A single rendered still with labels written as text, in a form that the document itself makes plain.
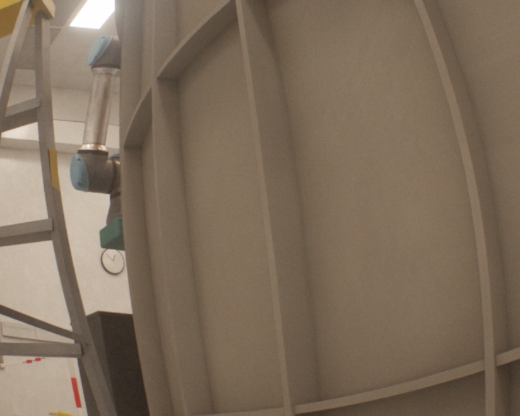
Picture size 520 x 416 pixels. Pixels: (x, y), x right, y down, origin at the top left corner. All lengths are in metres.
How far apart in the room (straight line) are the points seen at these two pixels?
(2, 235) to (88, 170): 0.63
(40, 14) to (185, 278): 1.24
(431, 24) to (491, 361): 0.24
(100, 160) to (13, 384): 6.74
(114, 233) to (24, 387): 6.73
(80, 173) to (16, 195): 7.17
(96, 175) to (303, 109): 1.75
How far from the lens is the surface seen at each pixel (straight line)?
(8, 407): 5.41
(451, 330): 0.47
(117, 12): 1.31
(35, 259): 9.27
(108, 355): 2.52
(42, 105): 1.76
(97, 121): 2.34
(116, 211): 2.32
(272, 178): 0.58
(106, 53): 2.36
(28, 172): 9.62
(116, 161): 2.37
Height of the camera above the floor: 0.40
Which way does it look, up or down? 18 degrees up
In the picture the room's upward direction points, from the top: 7 degrees counter-clockwise
